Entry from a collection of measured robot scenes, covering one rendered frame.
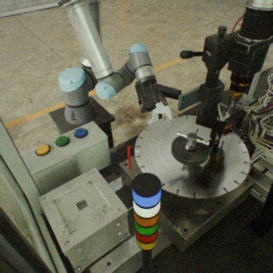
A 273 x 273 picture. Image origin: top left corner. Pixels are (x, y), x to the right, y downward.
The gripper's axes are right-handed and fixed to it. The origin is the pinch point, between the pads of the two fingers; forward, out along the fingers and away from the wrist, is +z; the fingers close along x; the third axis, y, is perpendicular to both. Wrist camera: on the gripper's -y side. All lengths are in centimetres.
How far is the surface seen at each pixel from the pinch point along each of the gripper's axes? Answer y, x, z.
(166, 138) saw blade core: 5.5, 11.6, 6.3
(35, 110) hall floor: 80, -162, -92
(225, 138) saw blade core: -11.8, 14.4, 11.4
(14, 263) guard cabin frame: 37, 56, 23
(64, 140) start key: 37.0, 1.0, -3.8
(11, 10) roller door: 137, -364, -430
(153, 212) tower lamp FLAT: 21, 42, 24
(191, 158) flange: 2.3, 18.0, 14.7
